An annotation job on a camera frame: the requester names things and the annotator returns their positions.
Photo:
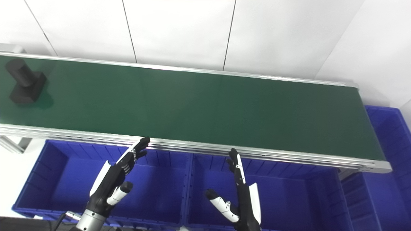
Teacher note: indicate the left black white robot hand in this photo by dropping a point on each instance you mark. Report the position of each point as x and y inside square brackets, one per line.
[110, 183]

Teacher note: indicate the aluminium conveyor leg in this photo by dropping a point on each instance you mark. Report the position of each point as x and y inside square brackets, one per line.
[14, 144]

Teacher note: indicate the blue plastic bin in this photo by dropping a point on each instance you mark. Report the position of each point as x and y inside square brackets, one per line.
[289, 199]
[64, 179]
[388, 166]

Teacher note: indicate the green conveyor belt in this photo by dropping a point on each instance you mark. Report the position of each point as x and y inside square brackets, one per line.
[289, 158]
[199, 109]

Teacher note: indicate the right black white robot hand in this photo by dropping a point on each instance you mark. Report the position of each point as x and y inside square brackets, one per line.
[247, 205]

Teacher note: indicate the black cylinder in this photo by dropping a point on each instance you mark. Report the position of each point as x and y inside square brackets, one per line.
[27, 88]

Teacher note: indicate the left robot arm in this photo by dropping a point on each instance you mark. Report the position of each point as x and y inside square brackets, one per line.
[90, 222]

